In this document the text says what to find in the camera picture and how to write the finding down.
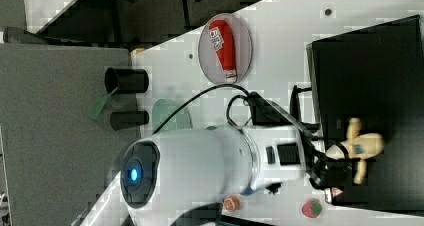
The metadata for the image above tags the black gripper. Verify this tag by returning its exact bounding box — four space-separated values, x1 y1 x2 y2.
300 132 357 190

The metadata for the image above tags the peeled toy banana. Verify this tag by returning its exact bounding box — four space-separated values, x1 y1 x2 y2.
341 118 385 185

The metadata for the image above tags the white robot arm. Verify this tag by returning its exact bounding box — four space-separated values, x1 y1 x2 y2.
72 126 346 226

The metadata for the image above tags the black toaster oven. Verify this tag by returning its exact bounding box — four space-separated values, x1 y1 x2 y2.
306 15 424 216

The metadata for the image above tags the red toy strawberry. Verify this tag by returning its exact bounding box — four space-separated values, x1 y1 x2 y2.
301 200 322 218

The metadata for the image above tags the orange slice toy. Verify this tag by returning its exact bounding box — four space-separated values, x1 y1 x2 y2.
223 195 240 212

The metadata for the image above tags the grey round plate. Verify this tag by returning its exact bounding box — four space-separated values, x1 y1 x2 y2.
198 13 253 84

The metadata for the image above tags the red ketchup bottle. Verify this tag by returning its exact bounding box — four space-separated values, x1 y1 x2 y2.
208 19 237 83

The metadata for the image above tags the black cylindrical holder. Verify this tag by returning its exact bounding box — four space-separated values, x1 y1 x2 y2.
104 68 150 94

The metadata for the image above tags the green plastic spatula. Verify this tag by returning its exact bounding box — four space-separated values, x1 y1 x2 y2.
89 87 118 120

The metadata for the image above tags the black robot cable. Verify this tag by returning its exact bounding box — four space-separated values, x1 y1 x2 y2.
152 83 254 135

